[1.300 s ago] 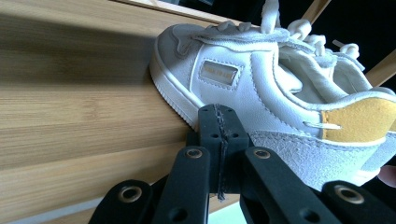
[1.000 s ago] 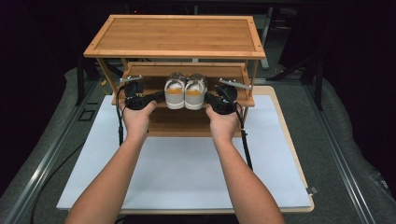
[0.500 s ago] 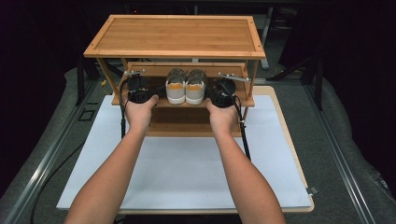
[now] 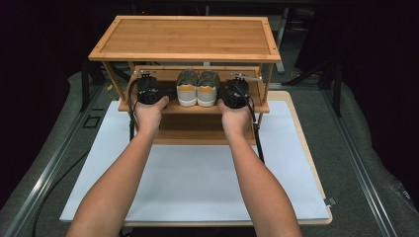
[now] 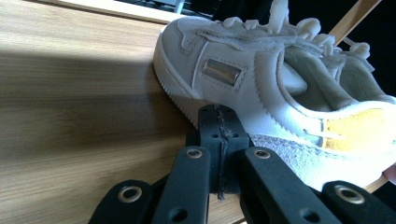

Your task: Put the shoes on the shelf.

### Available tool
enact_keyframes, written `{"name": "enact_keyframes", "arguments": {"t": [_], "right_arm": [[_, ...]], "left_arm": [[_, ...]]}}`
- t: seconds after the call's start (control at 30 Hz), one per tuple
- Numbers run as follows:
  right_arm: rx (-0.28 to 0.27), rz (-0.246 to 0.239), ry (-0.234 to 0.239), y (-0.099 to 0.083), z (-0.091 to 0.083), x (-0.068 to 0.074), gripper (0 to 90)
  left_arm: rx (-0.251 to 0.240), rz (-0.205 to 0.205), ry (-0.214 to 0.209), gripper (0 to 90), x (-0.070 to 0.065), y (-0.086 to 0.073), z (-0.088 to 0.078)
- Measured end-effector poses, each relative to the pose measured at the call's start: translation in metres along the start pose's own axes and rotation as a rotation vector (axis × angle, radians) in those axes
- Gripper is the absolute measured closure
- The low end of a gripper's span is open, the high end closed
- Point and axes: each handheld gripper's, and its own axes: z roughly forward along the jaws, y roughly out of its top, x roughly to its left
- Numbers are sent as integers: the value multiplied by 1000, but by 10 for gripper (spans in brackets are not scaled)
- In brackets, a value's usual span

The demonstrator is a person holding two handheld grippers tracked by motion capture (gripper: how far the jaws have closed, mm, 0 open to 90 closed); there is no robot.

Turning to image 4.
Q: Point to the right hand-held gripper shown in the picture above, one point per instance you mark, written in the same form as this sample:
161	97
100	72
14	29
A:
235	95

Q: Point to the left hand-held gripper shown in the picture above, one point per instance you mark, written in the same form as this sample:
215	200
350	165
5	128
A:
148	90

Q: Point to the white and grey sneaker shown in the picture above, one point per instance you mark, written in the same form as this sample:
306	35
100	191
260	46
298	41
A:
187	92
207	94

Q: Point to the wooden shoe rack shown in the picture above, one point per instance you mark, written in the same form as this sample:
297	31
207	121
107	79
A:
187	36

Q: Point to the person's right hand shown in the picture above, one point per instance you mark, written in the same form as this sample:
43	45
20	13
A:
235	120

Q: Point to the person's left hand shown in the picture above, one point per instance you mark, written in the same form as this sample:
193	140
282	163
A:
150	115

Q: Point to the black metal stand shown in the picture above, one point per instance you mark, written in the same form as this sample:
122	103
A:
336	89
85	85

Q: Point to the white metal stand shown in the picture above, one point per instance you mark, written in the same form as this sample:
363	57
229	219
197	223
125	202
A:
282	42

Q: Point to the white table mat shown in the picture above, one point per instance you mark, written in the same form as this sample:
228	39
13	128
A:
197	184

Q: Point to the metal clip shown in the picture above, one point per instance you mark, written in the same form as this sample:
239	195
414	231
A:
330	201

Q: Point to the aluminium rail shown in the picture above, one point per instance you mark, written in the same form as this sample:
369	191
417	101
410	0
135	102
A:
355	164
49	168

